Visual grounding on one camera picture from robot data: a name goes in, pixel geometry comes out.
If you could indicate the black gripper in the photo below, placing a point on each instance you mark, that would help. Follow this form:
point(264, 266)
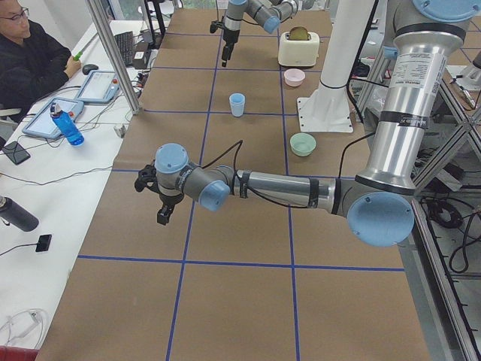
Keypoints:
point(167, 199)
point(228, 37)

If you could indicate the light blue cup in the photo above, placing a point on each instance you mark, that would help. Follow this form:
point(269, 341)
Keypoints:
point(237, 108)
point(237, 97)

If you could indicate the cream two-slot toaster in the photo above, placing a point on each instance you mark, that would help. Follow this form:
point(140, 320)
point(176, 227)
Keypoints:
point(296, 53)

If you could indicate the brown toast slice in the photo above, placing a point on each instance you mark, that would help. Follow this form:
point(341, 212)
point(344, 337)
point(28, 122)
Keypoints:
point(298, 33)

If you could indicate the pink plastic bowl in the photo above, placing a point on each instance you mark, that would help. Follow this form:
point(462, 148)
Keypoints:
point(294, 77)

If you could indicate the black keyboard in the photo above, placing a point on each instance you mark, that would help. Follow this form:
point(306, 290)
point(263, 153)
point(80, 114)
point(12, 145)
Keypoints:
point(125, 45)

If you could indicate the small black puck device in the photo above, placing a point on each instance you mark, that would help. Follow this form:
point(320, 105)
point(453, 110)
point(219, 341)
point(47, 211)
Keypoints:
point(43, 243)

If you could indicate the green plastic bowl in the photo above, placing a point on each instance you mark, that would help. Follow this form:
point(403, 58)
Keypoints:
point(302, 144)

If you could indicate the teach pendant far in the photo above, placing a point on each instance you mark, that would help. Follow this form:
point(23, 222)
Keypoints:
point(99, 87)

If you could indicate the teach pendant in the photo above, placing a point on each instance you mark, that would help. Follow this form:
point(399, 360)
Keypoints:
point(42, 124)
point(99, 87)

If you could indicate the blue water bottle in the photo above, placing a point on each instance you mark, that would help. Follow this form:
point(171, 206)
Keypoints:
point(66, 125)

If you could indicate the black computer mouse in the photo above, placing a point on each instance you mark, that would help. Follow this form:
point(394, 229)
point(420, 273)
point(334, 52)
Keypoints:
point(87, 68)

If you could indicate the teach pendant near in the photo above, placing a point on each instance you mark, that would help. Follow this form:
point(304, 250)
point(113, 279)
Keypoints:
point(42, 124)

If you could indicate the dark grey thermos bottle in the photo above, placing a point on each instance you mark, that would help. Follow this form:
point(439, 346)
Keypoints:
point(18, 216)

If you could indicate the black smartphone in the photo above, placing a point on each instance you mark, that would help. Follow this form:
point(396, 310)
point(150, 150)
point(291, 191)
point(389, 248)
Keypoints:
point(16, 153)

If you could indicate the person in black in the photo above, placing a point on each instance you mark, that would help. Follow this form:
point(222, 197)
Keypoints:
point(33, 63)

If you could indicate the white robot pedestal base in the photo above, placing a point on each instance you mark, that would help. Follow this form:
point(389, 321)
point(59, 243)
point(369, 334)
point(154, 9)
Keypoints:
point(327, 108)

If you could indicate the aluminium frame post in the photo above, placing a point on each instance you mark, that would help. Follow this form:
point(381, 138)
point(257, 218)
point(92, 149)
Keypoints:
point(105, 34)

